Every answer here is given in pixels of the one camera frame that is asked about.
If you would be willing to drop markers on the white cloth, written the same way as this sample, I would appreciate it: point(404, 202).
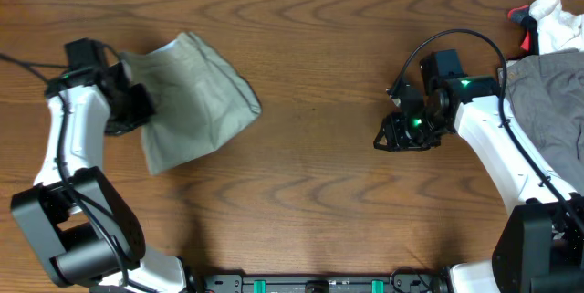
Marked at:
point(557, 30)

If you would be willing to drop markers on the red black garment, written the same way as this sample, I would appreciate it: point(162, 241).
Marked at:
point(520, 15)

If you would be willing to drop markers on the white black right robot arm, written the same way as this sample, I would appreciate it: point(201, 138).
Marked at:
point(541, 246)

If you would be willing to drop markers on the khaki green shorts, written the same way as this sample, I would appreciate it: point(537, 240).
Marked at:
point(200, 101)

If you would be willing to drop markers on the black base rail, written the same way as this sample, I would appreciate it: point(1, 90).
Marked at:
point(319, 284)

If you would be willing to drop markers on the grey trousers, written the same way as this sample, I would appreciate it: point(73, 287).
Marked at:
point(546, 96)

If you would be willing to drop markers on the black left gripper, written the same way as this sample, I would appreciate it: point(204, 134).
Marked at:
point(130, 111)

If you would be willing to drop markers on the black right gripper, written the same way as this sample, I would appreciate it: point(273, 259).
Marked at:
point(398, 139)

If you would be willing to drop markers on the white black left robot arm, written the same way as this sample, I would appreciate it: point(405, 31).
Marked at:
point(80, 228)

